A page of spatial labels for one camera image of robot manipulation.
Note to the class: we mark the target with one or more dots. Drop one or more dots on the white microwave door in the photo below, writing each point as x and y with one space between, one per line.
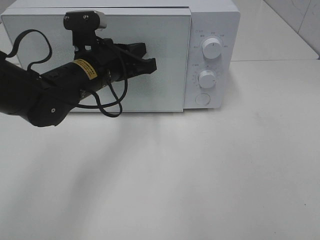
164 31

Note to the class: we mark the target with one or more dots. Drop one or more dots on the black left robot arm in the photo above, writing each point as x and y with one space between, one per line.
45 99

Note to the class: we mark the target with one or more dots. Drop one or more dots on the white round door button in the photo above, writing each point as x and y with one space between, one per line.
202 99

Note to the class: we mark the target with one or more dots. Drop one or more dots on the white timer knob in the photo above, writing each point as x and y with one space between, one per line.
207 79

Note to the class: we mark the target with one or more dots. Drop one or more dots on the white microwave oven body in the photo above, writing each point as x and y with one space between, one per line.
218 18

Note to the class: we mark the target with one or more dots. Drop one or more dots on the white upper power knob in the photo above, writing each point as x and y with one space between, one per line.
211 47

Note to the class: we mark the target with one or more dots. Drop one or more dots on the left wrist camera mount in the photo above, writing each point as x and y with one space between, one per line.
83 24

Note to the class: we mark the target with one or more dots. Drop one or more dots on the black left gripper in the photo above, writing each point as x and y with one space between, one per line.
90 71

